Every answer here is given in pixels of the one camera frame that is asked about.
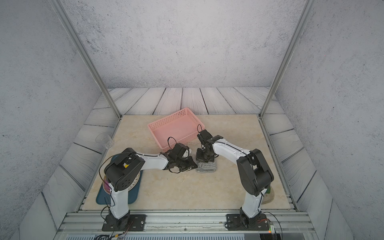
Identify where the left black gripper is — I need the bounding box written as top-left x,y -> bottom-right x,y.
175,156 -> 200,172

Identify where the grey striped square dishcloth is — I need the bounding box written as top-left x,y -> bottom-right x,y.
196,162 -> 217,174

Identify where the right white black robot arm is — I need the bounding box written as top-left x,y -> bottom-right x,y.
196,130 -> 274,227

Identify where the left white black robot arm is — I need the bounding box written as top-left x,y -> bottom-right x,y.
101,143 -> 198,224

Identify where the pink plastic basket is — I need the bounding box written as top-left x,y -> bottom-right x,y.
148,108 -> 205,152

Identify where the clear plastic cup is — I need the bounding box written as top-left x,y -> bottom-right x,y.
95,133 -> 115,149

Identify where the patterned plate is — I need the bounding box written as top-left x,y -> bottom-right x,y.
107,172 -> 142,194

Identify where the teal tray mat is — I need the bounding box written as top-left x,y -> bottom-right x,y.
96,171 -> 143,205

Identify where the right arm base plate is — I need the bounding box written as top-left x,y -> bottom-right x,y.
225,214 -> 271,232

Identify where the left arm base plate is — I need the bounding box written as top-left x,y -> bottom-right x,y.
102,214 -> 147,232

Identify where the right aluminium frame post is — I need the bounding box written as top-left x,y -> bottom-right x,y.
259,0 -> 316,119

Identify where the aluminium frame post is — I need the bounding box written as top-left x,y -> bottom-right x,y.
50,0 -> 123,120
259,0 -> 316,119

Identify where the front aluminium rail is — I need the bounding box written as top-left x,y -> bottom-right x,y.
54,210 -> 318,240

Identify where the left aluminium frame post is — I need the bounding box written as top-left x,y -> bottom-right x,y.
50,0 -> 123,120

